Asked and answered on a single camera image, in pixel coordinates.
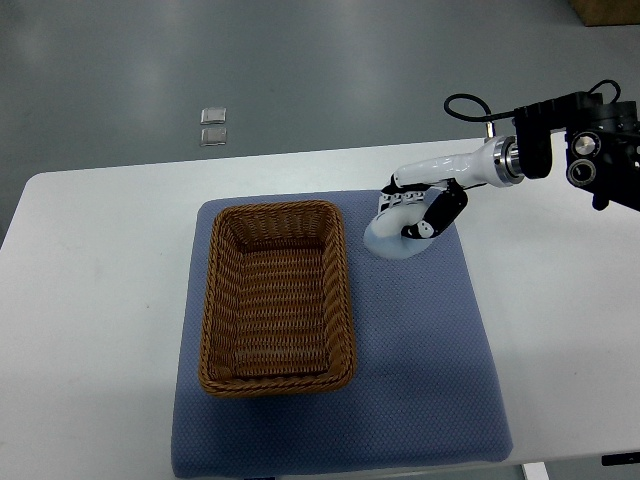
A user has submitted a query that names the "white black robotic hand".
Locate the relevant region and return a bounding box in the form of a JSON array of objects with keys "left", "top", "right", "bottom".
[{"left": 380, "top": 136, "right": 524, "bottom": 236}]

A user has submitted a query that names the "blue white plush toy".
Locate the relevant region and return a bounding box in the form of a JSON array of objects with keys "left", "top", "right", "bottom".
[{"left": 363, "top": 191, "right": 439, "bottom": 260}]

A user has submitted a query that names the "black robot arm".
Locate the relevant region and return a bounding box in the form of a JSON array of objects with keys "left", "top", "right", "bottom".
[{"left": 513, "top": 92, "right": 639, "bottom": 211}]

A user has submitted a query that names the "brown wicker basket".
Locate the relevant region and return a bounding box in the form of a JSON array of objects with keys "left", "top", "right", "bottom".
[{"left": 198, "top": 200, "right": 357, "bottom": 398}]

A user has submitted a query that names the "cardboard box corner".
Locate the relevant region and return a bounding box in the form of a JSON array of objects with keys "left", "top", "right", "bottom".
[{"left": 569, "top": 0, "right": 640, "bottom": 27}]

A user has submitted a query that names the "blue quilted mat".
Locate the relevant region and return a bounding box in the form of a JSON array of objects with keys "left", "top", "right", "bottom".
[{"left": 171, "top": 190, "right": 512, "bottom": 479}]

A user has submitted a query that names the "upper metal floor plate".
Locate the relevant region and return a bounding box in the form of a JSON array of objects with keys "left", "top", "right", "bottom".
[{"left": 200, "top": 107, "right": 227, "bottom": 125}]

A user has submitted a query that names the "white table leg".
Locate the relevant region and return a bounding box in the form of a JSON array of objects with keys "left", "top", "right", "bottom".
[{"left": 521, "top": 462, "right": 550, "bottom": 480}]

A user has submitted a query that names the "black table control panel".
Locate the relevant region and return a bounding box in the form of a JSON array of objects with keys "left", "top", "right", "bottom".
[{"left": 601, "top": 452, "right": 640, "bottom": 467}]

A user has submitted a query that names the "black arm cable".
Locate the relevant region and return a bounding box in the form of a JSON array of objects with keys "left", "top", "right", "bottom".
[{"left": 443, "top": 78, "right": 624, "bottom": 139}]

